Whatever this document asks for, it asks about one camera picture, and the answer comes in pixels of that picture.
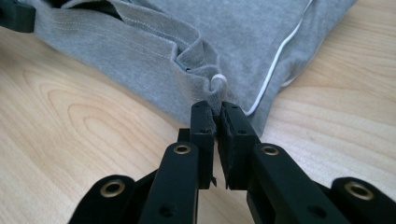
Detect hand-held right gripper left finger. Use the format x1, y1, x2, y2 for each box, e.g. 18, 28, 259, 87
177, 100, 218, 190

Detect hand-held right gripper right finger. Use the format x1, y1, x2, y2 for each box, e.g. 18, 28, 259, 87
217, 101, 261, 190

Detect grey pants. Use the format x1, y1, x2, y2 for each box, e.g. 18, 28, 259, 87
31, 0, 359, 138

